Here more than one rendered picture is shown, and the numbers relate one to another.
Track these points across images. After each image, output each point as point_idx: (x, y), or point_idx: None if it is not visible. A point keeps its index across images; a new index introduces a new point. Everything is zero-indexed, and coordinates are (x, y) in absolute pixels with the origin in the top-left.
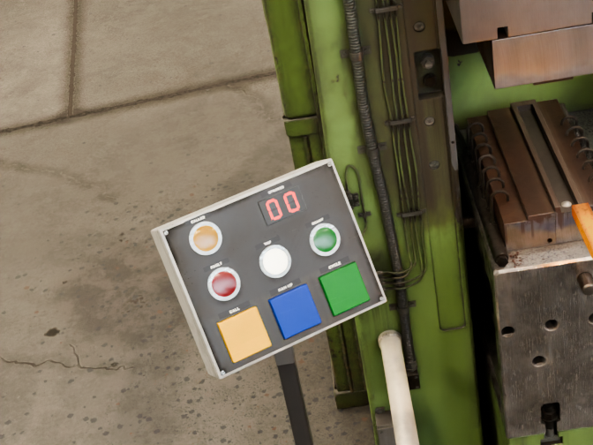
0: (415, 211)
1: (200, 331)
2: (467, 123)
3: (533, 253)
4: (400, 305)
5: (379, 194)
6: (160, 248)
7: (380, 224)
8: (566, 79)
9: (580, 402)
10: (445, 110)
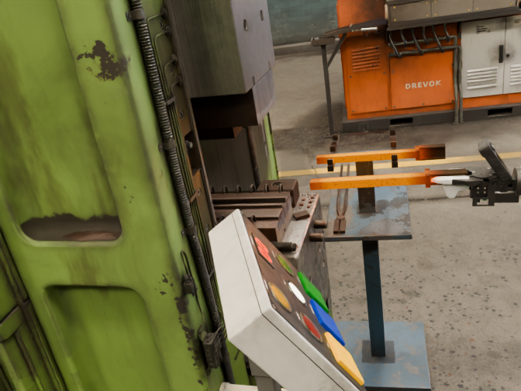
0: (211, 270)
1: (343, 376)
2: None
3: (289, 239)
4: (225, 354)
5: (201, 264)
6: (257, 341)
7: (201, 295)
8: (240, 129)
9: None
10: (203, 179)
